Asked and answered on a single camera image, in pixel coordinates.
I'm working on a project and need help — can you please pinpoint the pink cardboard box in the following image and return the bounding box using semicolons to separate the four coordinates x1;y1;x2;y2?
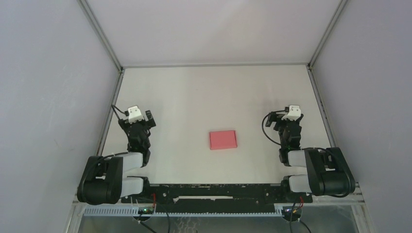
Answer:
209;130;238;150

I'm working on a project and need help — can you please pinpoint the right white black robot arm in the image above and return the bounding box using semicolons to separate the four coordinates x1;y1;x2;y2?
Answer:
261;111;356;202

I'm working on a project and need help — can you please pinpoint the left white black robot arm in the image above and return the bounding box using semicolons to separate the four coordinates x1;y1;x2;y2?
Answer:
77;106;156;205

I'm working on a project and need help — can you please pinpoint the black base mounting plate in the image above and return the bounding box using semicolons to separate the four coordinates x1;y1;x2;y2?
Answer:
120;183;312;214

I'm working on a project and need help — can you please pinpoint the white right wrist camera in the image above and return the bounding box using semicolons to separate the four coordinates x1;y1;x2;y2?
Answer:
281;105;302;121

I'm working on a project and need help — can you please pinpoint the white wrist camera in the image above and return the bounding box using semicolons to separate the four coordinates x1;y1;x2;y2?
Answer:
281;105;302;121
127;105;144;124

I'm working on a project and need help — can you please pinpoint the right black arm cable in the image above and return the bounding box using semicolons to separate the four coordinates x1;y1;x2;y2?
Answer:
261;110;355;198

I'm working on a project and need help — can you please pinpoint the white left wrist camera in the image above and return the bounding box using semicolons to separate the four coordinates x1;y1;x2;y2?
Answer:
127;105;144;124

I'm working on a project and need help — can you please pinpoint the white slotted cable duct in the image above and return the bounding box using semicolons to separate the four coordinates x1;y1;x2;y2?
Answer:
84;206;283;217

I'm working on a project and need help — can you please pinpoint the aluminium front frame rail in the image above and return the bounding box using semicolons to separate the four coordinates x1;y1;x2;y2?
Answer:
72;183;365;206

